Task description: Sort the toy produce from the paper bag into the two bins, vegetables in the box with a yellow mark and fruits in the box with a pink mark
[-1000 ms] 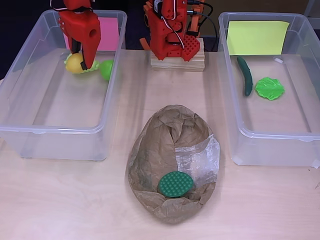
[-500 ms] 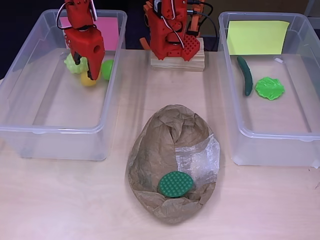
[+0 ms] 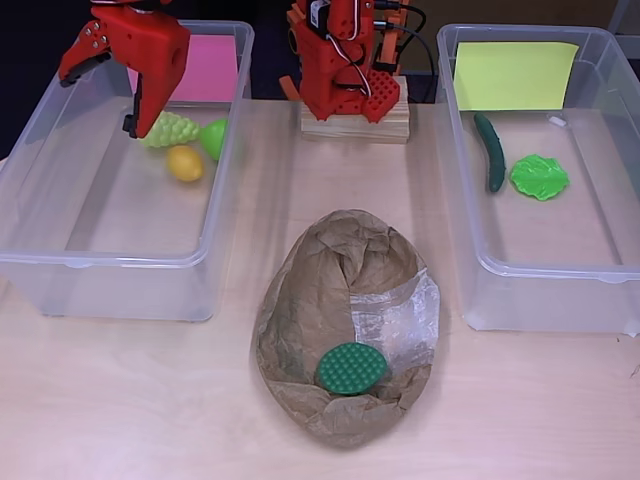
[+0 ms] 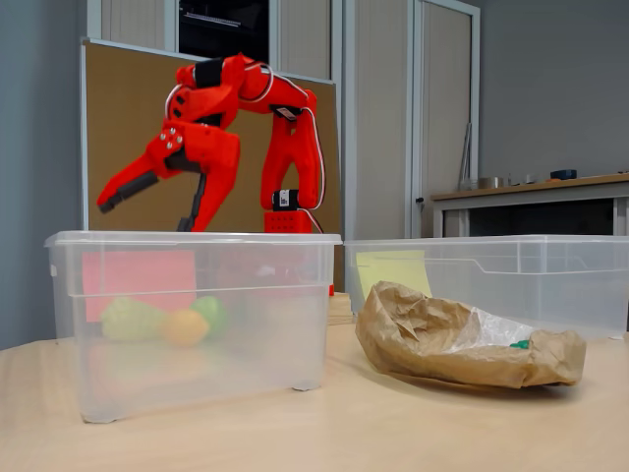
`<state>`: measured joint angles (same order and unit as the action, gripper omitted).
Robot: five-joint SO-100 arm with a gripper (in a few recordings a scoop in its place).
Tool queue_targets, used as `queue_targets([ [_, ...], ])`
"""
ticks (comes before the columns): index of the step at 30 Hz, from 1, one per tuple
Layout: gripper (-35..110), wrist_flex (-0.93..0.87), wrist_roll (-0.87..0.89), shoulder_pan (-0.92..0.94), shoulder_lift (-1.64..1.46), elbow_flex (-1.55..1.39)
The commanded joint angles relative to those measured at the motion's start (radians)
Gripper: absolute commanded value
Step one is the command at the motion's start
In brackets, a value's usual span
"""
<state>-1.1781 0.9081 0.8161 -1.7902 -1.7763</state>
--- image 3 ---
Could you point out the red gripper black motor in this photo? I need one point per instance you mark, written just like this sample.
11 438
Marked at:
152 47

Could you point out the small white label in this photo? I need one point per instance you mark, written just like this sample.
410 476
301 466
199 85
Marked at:
556 120

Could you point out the yellow paper note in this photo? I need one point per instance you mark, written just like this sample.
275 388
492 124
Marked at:
515 75

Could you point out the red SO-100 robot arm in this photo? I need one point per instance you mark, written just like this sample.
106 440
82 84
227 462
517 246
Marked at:
330 75

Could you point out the clear plastic bin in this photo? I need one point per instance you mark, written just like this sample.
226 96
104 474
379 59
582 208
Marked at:
540 235
125 215

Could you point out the yellow toy lemon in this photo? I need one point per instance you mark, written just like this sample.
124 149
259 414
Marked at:
185 164

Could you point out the pale green toy grapes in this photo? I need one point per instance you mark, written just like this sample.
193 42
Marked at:
175 129

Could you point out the crumpled brown paper bag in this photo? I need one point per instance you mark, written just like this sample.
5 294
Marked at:
320 280

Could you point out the green toy apple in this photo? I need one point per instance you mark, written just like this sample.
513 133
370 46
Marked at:
214 140

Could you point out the dark green bumpy toy leaf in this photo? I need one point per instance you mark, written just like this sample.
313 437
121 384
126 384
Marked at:
350 370

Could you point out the pink paper note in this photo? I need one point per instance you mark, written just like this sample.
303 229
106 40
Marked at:
210 70

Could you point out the dark green toy cucumber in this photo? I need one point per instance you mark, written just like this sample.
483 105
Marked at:
492 145

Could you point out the bright green toy lettuce leaf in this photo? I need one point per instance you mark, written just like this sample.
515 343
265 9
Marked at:
540 177

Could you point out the wooden base block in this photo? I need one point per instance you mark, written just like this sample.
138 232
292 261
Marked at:
350 131

